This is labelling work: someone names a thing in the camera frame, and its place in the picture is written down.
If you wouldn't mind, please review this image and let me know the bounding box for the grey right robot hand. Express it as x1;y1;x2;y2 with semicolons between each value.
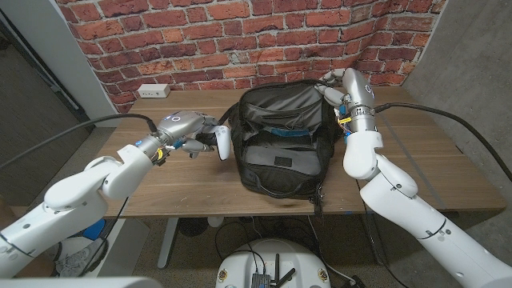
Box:
315;67;377;111

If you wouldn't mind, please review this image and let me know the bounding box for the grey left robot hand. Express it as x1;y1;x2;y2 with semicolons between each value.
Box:
155;110;219;159

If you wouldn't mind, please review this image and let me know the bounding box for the white game controller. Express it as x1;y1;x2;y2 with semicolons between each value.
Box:
195;125;232;162

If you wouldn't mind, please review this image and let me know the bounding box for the black backpack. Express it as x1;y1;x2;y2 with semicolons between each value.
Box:
218;78;349;219

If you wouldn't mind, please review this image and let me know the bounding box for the white power strip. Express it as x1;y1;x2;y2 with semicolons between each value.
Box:
137;83;171;99

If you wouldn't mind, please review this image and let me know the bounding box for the blue packet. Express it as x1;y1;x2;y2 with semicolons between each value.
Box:
268;126;311;138

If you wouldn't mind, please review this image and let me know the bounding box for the white table leg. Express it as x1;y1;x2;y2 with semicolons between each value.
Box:
157;217;180;270

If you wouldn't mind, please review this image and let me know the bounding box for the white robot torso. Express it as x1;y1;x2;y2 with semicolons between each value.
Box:
214;238;332;288

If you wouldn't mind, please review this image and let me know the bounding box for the grey table leg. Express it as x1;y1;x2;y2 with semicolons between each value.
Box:
370;223;388;266

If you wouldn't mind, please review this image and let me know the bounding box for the grey sneaker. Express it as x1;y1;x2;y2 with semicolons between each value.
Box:
54;238;110;278

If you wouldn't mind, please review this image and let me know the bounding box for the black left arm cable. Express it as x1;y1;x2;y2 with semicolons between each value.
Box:
0;113;159;169

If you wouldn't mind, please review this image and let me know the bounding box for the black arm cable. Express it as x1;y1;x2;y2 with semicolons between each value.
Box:
0;113;159;169
374;102;512;181

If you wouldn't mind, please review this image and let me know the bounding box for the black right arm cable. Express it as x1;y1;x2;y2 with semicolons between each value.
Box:
374;102;512;181

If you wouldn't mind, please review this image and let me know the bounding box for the brick wall print backdrop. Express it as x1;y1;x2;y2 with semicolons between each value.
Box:
55;0;447;115

